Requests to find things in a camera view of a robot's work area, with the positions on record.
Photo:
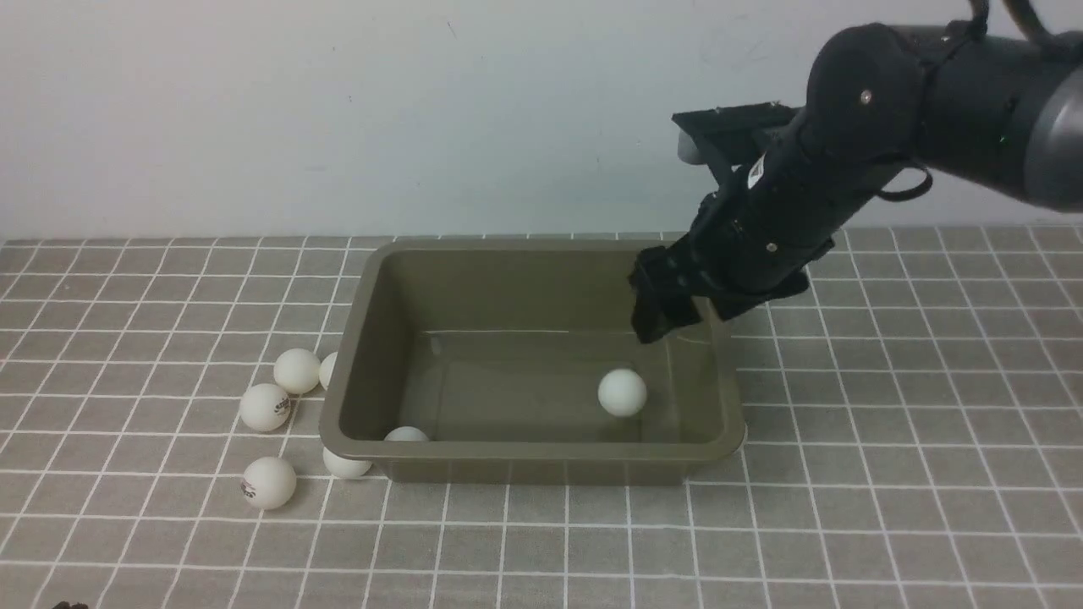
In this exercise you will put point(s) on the grey checkered tablecloth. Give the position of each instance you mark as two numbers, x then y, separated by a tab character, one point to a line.
914	442

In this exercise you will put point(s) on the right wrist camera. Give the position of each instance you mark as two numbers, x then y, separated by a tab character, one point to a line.
723	138

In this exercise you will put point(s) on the olive green plastic bin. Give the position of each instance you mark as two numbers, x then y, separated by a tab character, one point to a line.
495	348

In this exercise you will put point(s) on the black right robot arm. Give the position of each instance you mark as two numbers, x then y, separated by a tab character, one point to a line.
886	105

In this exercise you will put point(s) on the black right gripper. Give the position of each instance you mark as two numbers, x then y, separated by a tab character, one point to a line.
750	243

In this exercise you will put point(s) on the white ball with logo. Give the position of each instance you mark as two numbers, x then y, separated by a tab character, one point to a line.
264	407
622	393

